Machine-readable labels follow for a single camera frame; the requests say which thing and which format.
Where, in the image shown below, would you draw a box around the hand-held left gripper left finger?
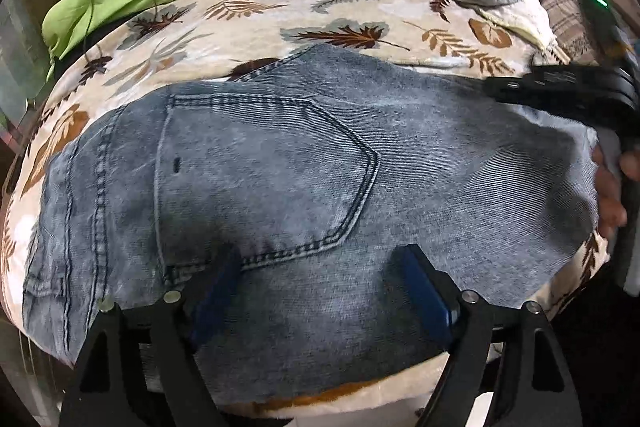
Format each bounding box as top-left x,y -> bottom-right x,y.
60,247 -> 244,427

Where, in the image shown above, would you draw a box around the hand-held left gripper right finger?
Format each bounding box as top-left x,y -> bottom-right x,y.
392,244 -> 583,427

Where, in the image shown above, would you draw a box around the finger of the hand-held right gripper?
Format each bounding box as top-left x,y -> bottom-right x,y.
482,66 -> 623,124

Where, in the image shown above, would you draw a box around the blue denim pants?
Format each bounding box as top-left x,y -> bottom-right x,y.
22,44 -> 601,408

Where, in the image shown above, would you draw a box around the person's right hand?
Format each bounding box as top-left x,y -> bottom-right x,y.
592,143 -> 629,241

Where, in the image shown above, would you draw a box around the beige plaid cloth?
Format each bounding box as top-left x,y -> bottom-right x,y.
542,0 -> 608,65

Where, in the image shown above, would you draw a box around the cream quilted cloth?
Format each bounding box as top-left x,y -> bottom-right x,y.
477,0 -> 571,62

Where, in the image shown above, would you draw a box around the leaf printed beige blanket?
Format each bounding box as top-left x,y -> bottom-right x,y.
0,0 -> 613,418

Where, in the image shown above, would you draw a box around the plain green cloth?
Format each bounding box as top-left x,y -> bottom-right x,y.
41,0 -> 188,62

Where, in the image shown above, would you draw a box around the thin black cable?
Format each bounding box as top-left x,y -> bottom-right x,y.
82,0 -> 173,58

